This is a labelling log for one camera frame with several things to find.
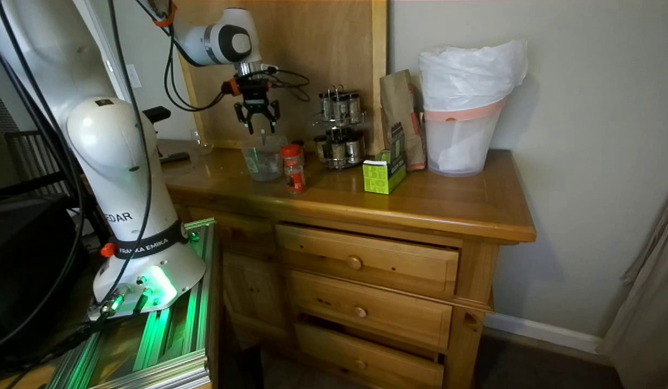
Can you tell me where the brown paper bag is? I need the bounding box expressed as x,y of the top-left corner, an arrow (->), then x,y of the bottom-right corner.
378,68 -> 428,173

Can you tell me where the wooden drawer without knob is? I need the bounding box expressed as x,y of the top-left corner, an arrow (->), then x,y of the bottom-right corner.
294,319 -> 447,389

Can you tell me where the black floor cable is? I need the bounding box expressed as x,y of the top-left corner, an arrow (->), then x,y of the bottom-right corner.
0,0 -> 91,359

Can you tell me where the clear glass cup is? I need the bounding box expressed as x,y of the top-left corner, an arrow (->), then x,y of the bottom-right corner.
239,130 -> 290,183

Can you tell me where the wooden dresser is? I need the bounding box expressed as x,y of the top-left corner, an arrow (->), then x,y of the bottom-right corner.
154,138 -> 538,389

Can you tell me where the white baseboard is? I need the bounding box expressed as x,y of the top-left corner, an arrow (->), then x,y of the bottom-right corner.
481,310 -> 610,363

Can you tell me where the bin with white plastic bag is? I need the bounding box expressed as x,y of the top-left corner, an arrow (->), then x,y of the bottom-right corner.
417,38 -> 531,179

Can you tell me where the red lid spice jar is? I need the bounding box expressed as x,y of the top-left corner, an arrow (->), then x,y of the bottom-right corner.
278,143 -> 306,192

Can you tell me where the chrome spice rack with jars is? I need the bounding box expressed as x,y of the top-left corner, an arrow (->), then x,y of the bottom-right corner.
314,87 -> 368,173

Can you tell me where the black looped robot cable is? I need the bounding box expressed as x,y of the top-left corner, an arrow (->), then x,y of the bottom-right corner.
133,0 -> 238,114

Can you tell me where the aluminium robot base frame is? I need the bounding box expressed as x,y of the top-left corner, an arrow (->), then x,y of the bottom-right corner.
46,214 -> 221,389

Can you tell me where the beige curtain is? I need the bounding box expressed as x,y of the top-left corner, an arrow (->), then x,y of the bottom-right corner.
598,179 -> 668,389

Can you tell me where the white light switch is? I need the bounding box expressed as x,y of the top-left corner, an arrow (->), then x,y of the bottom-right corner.
125,62 -> 144,92

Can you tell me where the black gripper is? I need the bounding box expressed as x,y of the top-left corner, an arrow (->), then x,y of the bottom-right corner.
232,71 -> 283,136

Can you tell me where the green cardboard box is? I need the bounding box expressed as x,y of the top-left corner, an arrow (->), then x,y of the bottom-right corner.
361,123 -> 409,197

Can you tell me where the wooden drawer with knob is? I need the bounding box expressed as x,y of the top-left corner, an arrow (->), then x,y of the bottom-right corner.
274,223 -> 463,300
287,271 -> 454,355

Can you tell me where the black flat remote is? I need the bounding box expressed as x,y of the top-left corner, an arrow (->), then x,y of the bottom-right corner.
158,150 -> 195,167

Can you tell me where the upright wooden board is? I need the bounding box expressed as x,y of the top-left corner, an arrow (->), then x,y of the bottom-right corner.
170,0 -> 391,158

